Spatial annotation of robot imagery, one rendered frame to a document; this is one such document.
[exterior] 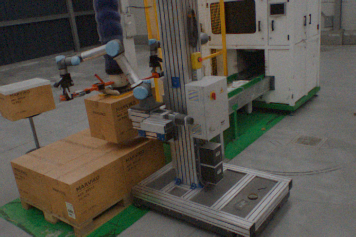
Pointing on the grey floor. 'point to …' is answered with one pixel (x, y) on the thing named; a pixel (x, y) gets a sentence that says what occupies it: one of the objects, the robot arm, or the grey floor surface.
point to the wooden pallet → (86, 228)
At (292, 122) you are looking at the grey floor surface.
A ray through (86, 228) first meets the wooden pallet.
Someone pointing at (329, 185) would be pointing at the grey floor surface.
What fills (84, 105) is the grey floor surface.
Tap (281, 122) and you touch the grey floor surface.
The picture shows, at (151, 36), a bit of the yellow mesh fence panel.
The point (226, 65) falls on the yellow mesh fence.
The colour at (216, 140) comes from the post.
